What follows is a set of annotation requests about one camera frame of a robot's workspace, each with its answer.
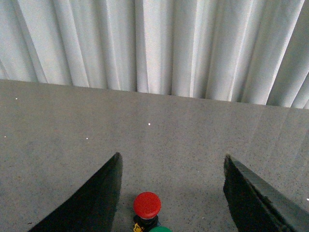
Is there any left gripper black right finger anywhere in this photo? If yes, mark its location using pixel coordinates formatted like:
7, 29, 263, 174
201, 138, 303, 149
223, 155, 309, 232

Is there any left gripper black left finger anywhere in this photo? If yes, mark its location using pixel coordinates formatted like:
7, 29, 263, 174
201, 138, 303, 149
30, 152, 123, 232

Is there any red push button switch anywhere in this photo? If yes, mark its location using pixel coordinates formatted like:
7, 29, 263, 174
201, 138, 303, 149
133, 191, 162, 232

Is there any green push button switch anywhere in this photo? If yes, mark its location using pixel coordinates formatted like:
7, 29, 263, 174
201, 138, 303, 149
149, 226, 172, 232

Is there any white pleated curtain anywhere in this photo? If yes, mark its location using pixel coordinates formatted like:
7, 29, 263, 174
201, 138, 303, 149
0, 0, 309, 109

